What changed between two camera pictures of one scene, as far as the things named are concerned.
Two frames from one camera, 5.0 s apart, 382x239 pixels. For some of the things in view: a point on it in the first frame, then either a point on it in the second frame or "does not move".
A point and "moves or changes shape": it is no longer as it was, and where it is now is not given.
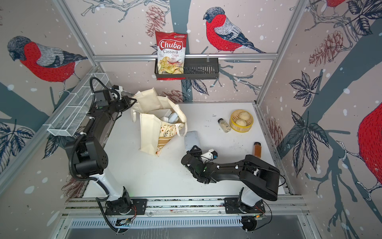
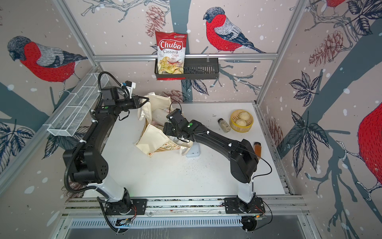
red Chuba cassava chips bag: [170, 51] does not move
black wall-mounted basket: [194, 68] does not move
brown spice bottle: [257, 150] does not move
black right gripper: [194, 154] -> [166, 128]
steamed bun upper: [244, 115] does not move
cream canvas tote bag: [159, 118] moves or changes shape
